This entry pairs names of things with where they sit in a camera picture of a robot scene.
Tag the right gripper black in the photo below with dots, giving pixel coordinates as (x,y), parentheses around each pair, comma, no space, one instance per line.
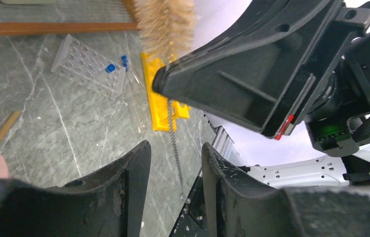
(333,80)

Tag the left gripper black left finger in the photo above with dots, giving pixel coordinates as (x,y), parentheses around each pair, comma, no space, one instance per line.
(108,202)

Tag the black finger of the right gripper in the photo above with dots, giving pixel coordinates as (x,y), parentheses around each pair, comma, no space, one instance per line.
(243,74)

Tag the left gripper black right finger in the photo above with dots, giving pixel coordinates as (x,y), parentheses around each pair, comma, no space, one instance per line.
(237,205)

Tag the test tube brush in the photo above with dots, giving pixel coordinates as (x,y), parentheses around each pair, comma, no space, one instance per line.
(167,27)

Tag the amber rubber tubing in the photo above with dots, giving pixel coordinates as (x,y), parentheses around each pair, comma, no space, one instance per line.
(9,123)

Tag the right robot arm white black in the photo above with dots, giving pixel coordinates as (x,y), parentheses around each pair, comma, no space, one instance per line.
(322,171)

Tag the yellow test tube rack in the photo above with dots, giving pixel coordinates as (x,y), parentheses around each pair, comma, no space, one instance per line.
(158,104)

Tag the blue capped test tubes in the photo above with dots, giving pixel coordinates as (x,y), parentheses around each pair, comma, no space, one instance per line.
(132,88)

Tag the clear test tube rack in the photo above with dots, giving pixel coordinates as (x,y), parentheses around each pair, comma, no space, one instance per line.
(85,66)

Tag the wooden shelf rack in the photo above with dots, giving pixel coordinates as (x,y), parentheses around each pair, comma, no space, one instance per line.
(66,17)

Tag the white stapler on shelf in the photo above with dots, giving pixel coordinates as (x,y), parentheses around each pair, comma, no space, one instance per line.
(28,1)

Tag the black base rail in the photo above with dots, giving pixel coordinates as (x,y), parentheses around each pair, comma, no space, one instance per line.
(192,221)

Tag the aluminium frame rail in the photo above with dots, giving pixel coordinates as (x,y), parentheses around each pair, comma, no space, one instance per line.
(222,142)

